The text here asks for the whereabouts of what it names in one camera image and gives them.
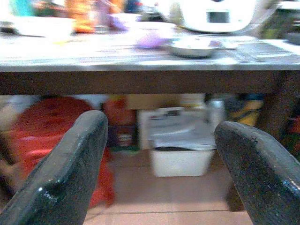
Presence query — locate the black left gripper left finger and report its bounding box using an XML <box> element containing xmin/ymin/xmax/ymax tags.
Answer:
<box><xmin>0</xmin><ymin>110</ymin><xmax>109</xmax><ymax>225</ymax></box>

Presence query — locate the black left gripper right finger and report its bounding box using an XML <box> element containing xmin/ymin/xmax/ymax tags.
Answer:
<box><xmin>214</xmin><ymin>120</ymin><xmax>300</xmax><ymax>225</ymax></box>

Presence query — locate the red plastic stool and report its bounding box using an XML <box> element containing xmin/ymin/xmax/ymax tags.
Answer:
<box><xmin>6</xmin><ymin>95</ymin><xmax>116</xmax><ymax>208</ymax></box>

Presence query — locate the yellow blue bag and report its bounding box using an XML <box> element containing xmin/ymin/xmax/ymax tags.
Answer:
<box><xmin>227</xmin><ymin>93</ymin><xmax>266</xmax><ymax>127</ymax></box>

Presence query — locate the white plastic storage box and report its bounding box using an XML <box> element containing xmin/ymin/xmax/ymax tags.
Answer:
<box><xmin>137</xmin><ymin>106</ymin><xmax>218</xmax><ymax>178</ymax></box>

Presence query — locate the brown cardboard box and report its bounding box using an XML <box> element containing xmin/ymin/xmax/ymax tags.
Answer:
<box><xmin>126</xmin><ymin>93</ymin><xmax>184</xmax><ymax>110</ymax></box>

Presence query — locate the stainless steel plate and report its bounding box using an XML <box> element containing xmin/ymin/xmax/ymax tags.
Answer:
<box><xmin>166</xmin><ymin>37</ymin><xmax>223</xmax><ymax>59</ymax></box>

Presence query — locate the white grater with red blade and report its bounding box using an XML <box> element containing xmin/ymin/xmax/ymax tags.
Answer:
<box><xmin>0</xmin><ymin>15</ymin><xmax>76</xmax><ymax>38</ymax></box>

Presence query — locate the green bag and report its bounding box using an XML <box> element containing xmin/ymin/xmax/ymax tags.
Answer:
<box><xmin>262</xmin><ymin>8</ymin><xmax>300</xmax><ymax>40</ymax></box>

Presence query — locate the orange carrot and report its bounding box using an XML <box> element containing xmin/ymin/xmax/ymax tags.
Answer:
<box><xmin>65</xmin><ymin>0</ymin><xmax>96</xmax><ymax>34</ymax></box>

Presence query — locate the large purple bowl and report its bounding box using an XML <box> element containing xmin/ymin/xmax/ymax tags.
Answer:
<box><xmin>134</xmin><ymin>30</ymin><xmax>172</xmax><ymax>50</ymax></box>

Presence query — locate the small purple bowl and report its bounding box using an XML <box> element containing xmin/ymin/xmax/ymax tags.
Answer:
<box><xmin>107</xmin><ymin>12</ymin><xmax>142</xmax><ymax>31</ymax></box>

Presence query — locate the white food processor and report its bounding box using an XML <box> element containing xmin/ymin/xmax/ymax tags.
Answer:
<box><xmin>158</xmin><ymin>0</ymin><xmax>259</xmax><ymax>34</ymax></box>

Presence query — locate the teal water bottle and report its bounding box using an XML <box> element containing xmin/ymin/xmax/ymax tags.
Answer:
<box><xmin>8</xmin><ymin>0</ymin><xmax>36</xmax><ymax>17</ymax></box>

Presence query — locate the brown wooden table frame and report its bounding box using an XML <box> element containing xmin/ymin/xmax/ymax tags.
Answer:
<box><xmin>0</xmin><ymin>69</ymin><xmax>300</xmax><ymax>211</ymax></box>

